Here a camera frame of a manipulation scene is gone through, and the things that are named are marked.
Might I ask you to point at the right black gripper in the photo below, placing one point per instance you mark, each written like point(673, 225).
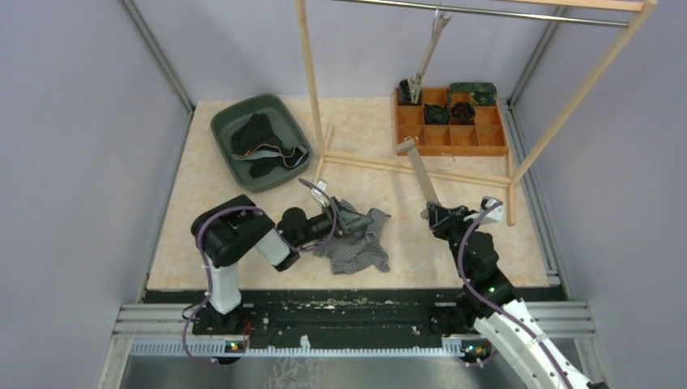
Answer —
point(442, 220)

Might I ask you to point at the rolled black red sock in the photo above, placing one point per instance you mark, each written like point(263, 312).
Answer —
point(462, 113)

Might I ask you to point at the folded green camouflage cloth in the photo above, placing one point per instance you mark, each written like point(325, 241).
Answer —
point(480, 93)

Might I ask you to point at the grey striped underwear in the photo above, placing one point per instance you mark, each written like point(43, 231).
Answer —
point(362, 249)

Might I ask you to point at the black underwear orange trim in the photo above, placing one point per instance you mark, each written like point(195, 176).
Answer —
point(257, 144)

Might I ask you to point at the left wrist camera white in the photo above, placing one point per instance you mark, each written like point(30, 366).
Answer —
point(320, 188)

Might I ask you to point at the green plastic basin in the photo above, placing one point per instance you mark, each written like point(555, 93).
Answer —
point(229, 120)

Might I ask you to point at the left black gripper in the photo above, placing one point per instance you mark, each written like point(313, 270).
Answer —
point(348, 221)

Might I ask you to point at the wooden clothes rack frame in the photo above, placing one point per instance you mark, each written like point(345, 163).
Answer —
point(640, 12)

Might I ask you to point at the rolled black sock top-left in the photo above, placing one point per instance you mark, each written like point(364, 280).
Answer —
point(408, 92)

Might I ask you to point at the wooden clip hanger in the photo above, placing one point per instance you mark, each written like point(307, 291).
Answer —
point(440, 21)
point(422, 174)

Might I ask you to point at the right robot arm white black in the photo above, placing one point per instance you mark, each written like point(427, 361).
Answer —
point(489, 304)

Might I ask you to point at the rolled dark sock middle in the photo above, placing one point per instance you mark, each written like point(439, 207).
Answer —
point(437, 115)

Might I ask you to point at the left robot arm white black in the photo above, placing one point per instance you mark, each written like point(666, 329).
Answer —
point(227, 233)

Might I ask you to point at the metal hanging rod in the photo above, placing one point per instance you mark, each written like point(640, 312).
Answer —
point(494, 13)

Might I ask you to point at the wooden compartment tray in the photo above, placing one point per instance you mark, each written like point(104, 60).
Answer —
point(485, 138)

